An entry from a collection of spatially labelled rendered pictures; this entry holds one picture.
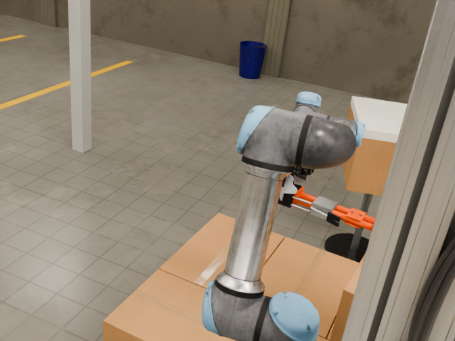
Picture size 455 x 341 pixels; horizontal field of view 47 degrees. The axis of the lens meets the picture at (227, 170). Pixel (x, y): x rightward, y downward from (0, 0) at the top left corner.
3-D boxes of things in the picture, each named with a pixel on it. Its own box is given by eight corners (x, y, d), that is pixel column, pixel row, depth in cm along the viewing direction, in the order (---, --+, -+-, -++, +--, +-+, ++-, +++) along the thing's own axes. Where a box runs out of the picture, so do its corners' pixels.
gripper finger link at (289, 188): (291, 206, 167) (300, 178, 166) (274, 199, 169) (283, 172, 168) (294, 205, 170) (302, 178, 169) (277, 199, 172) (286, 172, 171)
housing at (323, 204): (336, 213, 173) (338, 201, 171) (329, 222, 167) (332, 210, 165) (317, 206, 176) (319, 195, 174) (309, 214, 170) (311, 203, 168)
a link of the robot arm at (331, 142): (363, 128, 104) (367, 115, 151) (310, 117, 107) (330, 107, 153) (350, 183, 107) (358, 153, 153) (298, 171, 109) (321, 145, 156)
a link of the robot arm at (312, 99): (294, 96, 155) (299, 88, 163) (288, 129, 160) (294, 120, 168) (320, 101, 153) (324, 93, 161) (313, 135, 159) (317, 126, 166)
